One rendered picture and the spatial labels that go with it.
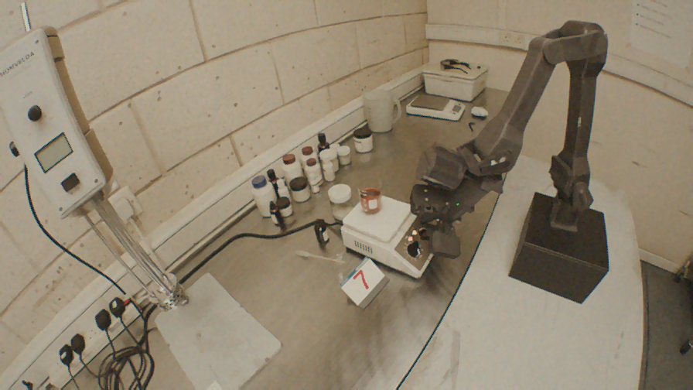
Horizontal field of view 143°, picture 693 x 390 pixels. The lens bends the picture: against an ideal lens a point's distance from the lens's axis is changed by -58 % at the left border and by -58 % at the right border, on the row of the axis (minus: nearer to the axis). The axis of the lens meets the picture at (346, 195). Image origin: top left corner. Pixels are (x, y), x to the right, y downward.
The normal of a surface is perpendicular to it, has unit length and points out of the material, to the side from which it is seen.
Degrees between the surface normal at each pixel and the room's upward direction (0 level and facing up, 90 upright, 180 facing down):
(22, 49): 90
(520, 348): 0
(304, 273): 0
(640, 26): 90
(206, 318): 0
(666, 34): 91
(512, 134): 59
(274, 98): 90
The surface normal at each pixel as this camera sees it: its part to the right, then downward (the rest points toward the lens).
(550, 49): -0.08, 0.57
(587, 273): -0.61, 0.55
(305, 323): -0.13, -0.78
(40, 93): 0.78, 0.30
